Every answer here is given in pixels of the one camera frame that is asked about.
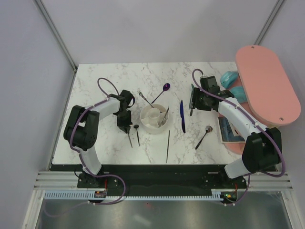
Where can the teal handled silver fork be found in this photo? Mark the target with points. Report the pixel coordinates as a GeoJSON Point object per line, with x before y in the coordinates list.
{"type": "Point", "coordinates": [191, 101]}

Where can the black small spoon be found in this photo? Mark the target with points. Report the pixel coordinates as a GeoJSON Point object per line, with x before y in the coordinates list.
{"type": "Point", "coordinates": [136, 128]}

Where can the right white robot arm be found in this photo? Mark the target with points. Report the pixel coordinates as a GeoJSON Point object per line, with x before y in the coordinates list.
{"type": "Point", "coordinates": [263, 145]}

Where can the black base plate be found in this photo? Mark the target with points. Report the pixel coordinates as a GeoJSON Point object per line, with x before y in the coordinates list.
{"type": "Point", "coordinates": [134, 178]}

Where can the dark chopstick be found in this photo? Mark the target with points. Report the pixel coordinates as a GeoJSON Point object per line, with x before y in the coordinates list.
{"type": "Point", "coordinates": [167, 151]}

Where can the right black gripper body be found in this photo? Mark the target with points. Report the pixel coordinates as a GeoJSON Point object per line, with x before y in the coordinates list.
{"type": "Point", "coordinates": [200, 101]}

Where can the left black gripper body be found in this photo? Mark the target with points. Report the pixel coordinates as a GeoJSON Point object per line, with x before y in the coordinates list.
{"type": "Point", "coordinates": [124, 119]}

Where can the copper bowl dark spoon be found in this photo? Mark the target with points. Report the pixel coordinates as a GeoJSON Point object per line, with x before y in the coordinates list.
{"type": "Point", "coordinates": [208, 129]}

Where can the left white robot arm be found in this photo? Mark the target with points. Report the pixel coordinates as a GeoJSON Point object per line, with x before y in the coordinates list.
{"type": "Point", "coordinates": [81, 129]}

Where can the white slotted cable duct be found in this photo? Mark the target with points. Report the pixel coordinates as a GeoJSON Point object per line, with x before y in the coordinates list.
{"type": "Point", "coordinates": [107, 195]}

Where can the white round divided container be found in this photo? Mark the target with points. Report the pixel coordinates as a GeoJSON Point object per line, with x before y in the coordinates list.
{"type": "Point", "coordinates": [150, 118]}

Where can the teal headphones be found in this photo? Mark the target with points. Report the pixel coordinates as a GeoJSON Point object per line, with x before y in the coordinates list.
{"type": "Point", "coordinates": [227, 80]}

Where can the pink oval shelf top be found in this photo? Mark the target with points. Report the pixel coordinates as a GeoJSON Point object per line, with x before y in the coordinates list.
{"type": "Point", "coordinates": [269, 92]}

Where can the purple long-handled spoon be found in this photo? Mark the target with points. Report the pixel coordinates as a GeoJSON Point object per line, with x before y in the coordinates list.
{"type": "Point", "coordinates": [166, 87]}

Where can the blue plastic knife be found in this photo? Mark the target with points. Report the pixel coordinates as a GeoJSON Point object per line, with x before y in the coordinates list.
{"type": "Point", "coordinates": [182, 117]}

